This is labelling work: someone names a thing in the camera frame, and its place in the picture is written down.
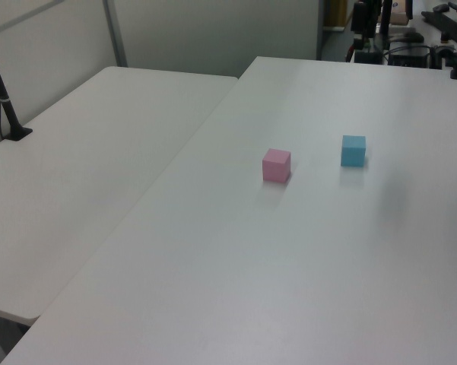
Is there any dark grey computer mouse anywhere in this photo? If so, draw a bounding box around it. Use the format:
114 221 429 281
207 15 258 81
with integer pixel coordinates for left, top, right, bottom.
389 31 425 44

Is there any black pole with clamp base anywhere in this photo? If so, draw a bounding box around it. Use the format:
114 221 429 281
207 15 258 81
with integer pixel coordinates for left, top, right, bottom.
0 31 33 143

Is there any cardboard box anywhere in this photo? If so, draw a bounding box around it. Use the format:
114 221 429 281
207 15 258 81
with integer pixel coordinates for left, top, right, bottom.
388 0 415 27

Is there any black table clamp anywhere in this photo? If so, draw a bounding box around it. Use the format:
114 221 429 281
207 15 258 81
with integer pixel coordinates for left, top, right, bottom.
430 43 457 71

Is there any pink cube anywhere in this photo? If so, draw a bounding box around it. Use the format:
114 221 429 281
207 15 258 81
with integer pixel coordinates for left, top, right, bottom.
262 148 292 183

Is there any blue cube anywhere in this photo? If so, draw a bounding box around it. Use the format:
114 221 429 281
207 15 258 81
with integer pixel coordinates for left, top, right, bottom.
340 135 367 168

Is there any grey partition frame post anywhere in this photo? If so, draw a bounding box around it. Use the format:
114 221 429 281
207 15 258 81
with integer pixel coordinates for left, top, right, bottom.
102 0 129 68

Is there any thin black cable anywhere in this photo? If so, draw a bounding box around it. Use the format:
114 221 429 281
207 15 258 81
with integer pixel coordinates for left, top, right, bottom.
0 99 9 140

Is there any black electronics box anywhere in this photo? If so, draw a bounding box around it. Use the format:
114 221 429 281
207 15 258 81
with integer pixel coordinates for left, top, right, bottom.
388 45 430 68

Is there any yellow cabinet panel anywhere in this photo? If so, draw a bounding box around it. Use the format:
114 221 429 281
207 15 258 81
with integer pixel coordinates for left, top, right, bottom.
323 0 347 28

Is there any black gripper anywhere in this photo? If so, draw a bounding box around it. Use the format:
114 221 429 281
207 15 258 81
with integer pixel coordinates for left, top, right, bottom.
350 0 378 51

